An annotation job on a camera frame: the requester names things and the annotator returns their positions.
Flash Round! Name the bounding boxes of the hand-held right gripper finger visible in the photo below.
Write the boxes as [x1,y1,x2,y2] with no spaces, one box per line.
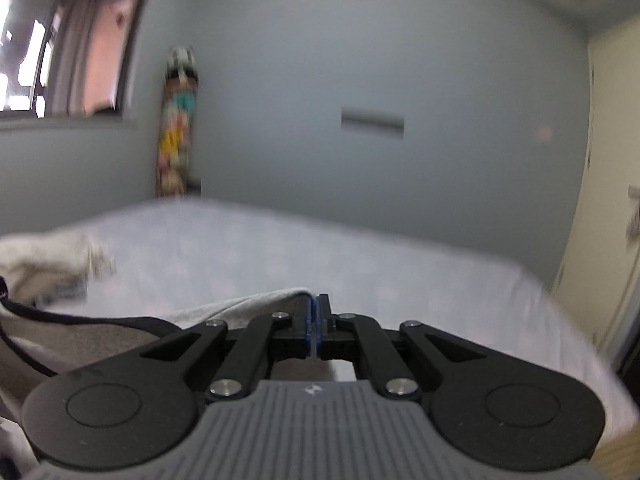
[141,294,317,402]
[313,293,489,402]

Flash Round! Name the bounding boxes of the light grey black-trimmed garment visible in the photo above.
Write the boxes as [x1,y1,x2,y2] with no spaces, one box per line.
[0,276,337,480]

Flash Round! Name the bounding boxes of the bed with pink-dotted sheet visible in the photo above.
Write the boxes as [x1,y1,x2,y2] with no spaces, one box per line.
[0,199,627,441]

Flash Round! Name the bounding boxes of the hanging column of stuffed toys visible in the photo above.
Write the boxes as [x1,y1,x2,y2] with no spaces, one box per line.
[155,45,200,199]

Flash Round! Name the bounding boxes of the white garment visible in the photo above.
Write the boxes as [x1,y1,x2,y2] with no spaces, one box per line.
[0,229,117,307]

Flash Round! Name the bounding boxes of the cream door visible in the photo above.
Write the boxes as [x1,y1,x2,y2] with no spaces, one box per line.
[551,29,640,363]

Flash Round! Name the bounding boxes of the curtain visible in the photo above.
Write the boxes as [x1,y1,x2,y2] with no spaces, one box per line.
[46,0,127,117]

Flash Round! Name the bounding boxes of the window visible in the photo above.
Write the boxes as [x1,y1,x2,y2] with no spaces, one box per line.
[0,0,154,122]

